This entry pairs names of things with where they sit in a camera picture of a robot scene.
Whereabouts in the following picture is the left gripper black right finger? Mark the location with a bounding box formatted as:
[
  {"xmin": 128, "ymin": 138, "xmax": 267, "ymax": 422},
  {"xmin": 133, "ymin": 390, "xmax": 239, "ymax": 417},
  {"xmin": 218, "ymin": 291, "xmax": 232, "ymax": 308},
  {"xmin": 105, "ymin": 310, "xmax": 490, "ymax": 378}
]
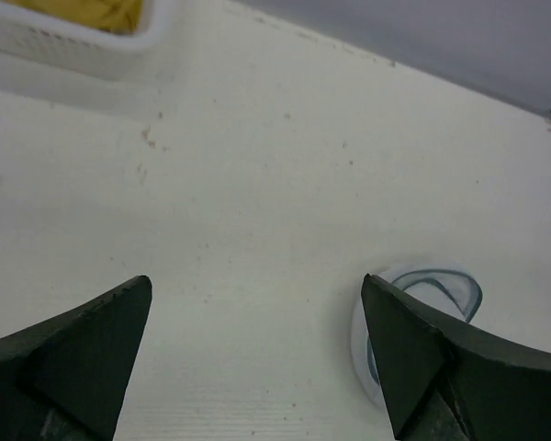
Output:
[{"xmin": 361, "ymin": 275, "xmax": 551, "ymax": 440}]

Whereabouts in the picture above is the white plastic mesh basket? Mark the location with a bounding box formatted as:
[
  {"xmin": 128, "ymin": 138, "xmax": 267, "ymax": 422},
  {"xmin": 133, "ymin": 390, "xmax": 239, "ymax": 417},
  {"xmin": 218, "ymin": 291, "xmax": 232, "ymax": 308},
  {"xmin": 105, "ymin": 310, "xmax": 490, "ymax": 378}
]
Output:
[{"xmin": 0, "ymin": 1, "xmax": 175, "ymax": 80}]

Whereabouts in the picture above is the yellow bra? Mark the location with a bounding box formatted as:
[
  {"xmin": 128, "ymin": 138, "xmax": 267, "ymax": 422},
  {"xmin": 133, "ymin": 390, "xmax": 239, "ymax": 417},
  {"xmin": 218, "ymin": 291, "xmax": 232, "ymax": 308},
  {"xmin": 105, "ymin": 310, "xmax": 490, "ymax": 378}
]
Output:
[{"xmin": 8, "ymin": 0, "xmax": 143, "ymax": 34}]

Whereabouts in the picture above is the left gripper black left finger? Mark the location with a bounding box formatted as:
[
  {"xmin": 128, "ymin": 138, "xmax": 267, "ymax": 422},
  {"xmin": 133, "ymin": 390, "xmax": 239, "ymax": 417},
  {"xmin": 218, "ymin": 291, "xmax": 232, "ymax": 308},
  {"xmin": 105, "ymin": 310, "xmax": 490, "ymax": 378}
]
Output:
[{"xmin": 0, "ymin": 276, "xmax": 152, "ymax": 440}]

